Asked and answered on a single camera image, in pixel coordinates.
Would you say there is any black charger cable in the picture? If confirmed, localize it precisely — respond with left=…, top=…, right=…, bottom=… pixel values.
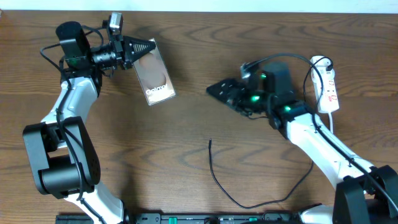
left=208, top=57, right=334, bottom=210

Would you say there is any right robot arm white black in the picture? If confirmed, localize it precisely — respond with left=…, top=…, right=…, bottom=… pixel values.
left=206, top=62, right=397, bottom=223

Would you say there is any white power strip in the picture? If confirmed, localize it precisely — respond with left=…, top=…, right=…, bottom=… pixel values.
left=310, top=55, right=340, bottom=113

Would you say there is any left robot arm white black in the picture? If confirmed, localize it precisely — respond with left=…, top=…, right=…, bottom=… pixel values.
left=22, top=20, right=156, bottom=223

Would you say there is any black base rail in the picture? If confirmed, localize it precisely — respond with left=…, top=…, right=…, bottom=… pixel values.
left=132, top=213, right=301, bottom=224

